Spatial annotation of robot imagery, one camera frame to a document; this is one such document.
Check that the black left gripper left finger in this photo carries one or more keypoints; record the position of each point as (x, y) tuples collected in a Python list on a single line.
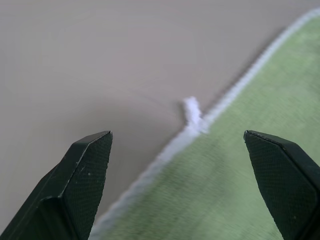
[(75, 190)]

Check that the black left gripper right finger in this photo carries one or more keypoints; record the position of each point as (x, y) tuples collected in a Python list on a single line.
[(282, 185)]

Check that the green towel with white edge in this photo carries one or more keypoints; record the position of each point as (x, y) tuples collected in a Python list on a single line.
[(212, 180)]

